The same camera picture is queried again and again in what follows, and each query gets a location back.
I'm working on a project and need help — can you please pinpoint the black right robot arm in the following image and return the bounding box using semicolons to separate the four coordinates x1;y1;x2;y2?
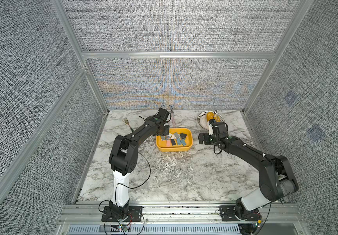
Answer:
198;133;299;214

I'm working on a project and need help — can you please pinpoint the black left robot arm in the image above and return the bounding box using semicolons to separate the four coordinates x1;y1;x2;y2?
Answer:
109;114;170;208

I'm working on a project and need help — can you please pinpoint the yellow plastic storage box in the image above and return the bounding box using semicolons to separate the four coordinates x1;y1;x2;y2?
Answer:
156;128;193;152

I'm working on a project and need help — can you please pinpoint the white patterned plate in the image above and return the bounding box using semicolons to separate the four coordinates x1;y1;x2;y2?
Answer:
197;111;225;130

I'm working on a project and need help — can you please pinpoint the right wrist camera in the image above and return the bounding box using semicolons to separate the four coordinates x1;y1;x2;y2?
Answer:
209;119;229;140

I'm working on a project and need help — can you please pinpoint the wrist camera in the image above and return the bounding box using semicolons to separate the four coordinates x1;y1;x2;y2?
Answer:
156;106;172;124
209;119;229;140

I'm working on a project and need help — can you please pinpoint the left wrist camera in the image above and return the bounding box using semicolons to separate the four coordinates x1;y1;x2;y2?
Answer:
156;106;172;124

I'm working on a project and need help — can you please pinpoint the gold fork dark handle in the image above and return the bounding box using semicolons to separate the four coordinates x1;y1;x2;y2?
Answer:
124;117;134;132

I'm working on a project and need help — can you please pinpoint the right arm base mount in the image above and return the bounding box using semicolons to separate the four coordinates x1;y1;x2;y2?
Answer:
219;204;262;222

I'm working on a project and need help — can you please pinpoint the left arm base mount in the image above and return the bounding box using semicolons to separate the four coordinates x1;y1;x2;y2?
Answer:
101;202;142;222

